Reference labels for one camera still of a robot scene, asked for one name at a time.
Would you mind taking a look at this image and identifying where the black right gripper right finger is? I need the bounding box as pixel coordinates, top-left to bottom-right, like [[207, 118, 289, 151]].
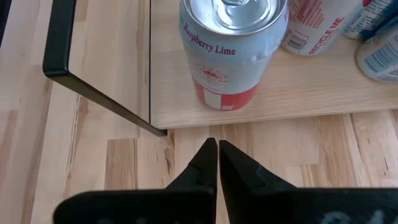
[[219, 139, 398, 224]]

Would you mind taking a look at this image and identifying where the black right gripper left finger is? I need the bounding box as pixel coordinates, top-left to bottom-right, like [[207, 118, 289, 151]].
[[52, 138, 218, 224]]

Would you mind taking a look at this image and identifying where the white can with red base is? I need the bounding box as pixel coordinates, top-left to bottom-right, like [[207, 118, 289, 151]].
[[178, 0, 289, 112]]

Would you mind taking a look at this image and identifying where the silver Diet Coke can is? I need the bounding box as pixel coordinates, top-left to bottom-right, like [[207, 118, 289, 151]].
[[281, 0, 368, 56]]

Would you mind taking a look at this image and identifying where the blue silver energy drink can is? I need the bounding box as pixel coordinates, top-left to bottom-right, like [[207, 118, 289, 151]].
[[356, 21, 398, 83], [341, 0, 396, 40]]

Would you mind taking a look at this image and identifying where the wooden shelf with black frame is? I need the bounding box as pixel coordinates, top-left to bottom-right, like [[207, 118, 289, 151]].
[[42, 0, 398, 138]]

